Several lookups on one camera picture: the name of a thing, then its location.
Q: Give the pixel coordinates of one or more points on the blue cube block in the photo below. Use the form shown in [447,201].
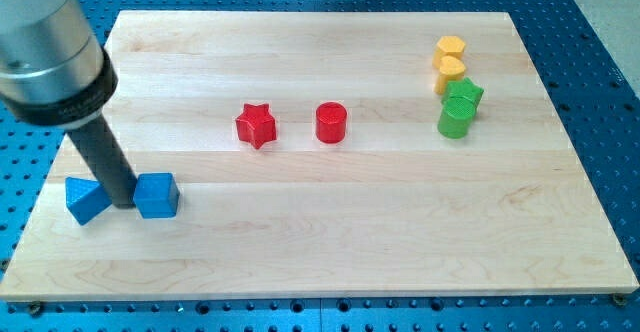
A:
[156,195]

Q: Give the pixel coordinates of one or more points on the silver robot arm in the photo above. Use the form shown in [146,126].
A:
[54,72]

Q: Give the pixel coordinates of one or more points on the red star block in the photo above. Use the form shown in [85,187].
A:
[256,125]

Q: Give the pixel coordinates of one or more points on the green star block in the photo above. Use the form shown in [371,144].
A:
[465,89]

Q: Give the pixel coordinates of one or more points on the red cylinder block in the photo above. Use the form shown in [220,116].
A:
[331,120]

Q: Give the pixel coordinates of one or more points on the wooden board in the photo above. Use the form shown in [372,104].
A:
[394,209]

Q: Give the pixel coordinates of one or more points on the green cylinder block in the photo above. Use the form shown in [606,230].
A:
[456,117]

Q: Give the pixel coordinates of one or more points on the yellow heart block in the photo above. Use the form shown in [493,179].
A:
[449,69]

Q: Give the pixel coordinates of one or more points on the yellow hexagon block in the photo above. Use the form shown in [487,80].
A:
[450,45]

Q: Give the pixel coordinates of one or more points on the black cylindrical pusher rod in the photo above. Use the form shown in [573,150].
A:
[102,153]

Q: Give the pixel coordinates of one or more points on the blue triangle block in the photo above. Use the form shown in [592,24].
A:
[85,199]

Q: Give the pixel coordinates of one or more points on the left board corner screw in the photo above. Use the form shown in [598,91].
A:
[34,309]

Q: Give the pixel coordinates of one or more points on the board corner screw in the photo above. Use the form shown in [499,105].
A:
[34,309]
[619,300]

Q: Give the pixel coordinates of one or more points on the right board corner screw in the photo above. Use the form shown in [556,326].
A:
[619,300]

